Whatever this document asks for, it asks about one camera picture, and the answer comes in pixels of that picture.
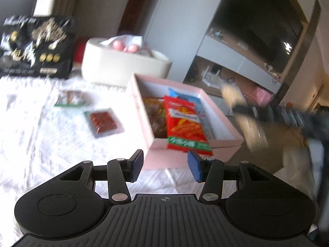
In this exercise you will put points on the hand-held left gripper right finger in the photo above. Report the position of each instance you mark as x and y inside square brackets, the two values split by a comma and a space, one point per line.
[194, 167]

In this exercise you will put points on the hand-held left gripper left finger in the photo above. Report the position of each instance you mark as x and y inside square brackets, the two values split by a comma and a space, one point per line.
[136, 165]

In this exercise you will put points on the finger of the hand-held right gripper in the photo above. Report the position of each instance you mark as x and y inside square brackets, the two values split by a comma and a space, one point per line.
[246, 109]

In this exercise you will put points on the pink box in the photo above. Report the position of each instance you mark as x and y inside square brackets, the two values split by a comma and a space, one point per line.
[154, 154]

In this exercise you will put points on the red snack packet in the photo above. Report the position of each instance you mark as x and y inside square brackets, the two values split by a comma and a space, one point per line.
[185, 126]

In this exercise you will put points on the brown snack packet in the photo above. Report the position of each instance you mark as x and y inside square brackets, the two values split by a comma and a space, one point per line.
[154, 115]

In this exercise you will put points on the blue snack packet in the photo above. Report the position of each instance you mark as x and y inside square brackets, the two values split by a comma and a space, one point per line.
[185, 96]

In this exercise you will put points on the pink bag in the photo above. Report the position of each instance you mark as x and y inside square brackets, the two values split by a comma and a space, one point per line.
[262, 95]

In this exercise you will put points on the white pillow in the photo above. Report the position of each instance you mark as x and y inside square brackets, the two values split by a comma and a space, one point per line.
[300, 167]

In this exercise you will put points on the white router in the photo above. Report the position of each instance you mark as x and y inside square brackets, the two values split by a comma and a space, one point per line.
[212, 77]

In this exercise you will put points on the grey television cabinet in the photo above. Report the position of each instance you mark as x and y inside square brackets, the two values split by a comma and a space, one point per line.
[231, 64]

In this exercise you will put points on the clear packet with red contents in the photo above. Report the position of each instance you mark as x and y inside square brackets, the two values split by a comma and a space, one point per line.
[104, 122]

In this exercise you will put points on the black television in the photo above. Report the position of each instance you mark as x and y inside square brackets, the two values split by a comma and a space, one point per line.
[259, 25]

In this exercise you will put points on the green-edged snack packet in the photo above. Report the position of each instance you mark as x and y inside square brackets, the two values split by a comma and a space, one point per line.
[73, 98]

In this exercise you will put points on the beige round basket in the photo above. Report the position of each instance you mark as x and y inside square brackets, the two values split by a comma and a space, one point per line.
[120, 64]

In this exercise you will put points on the pink ball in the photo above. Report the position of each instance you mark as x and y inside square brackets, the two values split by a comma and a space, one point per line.
[117, 45]
[131, 49]

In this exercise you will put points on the white tissue paper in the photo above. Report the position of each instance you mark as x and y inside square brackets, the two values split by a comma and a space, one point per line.
[128, 39]

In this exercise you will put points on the red object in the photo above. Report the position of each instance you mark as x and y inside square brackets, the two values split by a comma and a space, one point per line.
[80, 50]

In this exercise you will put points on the black gold-print gift box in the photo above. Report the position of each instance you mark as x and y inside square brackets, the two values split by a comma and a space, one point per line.
[38, 49]

